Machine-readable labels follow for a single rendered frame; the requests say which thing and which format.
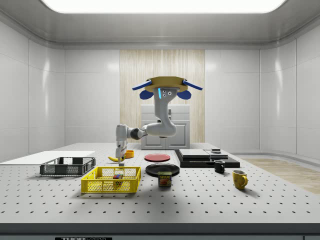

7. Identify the flat-sided can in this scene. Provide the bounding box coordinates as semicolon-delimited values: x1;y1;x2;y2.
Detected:
157;171;173;188

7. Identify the drone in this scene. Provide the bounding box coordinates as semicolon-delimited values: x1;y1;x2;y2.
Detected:
131;76;204;101

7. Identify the black mug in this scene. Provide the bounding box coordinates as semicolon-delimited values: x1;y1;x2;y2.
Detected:
213;159;226;174

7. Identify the dark grey basket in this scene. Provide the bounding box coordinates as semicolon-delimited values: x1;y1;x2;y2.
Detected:
39;156;97;178

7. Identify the black stove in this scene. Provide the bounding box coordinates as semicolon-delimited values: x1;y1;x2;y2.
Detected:
174;147;241;169

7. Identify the white cabinet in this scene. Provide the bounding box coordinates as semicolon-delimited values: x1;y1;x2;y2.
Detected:
140;104;192;151

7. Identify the red plate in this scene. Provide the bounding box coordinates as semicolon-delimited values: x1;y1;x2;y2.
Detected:
144;153;171;163

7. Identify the puzzle cube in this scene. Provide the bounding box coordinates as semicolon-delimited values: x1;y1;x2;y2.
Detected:
112;173;124;187

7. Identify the yellow mug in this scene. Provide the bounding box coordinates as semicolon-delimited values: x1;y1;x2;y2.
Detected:
232;169;249;190

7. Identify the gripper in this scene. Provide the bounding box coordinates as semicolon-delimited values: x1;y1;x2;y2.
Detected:
114;146;128;164

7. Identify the white board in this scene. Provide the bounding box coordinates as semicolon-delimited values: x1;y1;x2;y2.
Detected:
0;150;97;166

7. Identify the yellow basket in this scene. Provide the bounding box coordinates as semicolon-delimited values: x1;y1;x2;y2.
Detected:
80;166;142;194

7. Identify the black plate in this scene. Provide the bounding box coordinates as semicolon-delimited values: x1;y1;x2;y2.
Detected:
145;163;181;177

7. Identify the banana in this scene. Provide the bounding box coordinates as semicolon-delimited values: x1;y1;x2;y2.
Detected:
107;155;126;164

